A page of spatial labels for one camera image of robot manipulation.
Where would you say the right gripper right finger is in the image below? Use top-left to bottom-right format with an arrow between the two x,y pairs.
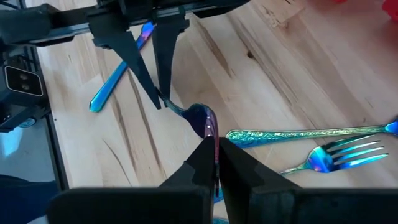
217,136 -> 398,224

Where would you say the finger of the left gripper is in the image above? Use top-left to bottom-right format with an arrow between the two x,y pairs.
88,14 -> 162,110
151,6 -> 190,100

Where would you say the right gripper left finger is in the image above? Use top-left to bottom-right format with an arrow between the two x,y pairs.
46,136 -> 217,224

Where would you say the iridescent knife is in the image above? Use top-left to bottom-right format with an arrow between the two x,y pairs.
89,21 -> 156,113

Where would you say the black table-level camera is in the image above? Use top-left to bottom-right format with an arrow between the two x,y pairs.
2,63 -> 45,99

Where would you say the iridescent fork patterned handle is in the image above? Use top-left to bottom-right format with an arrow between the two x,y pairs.
226,119 -> 398,149

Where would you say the black aluminium table frame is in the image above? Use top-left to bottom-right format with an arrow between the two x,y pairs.
27,46 -> 71,191

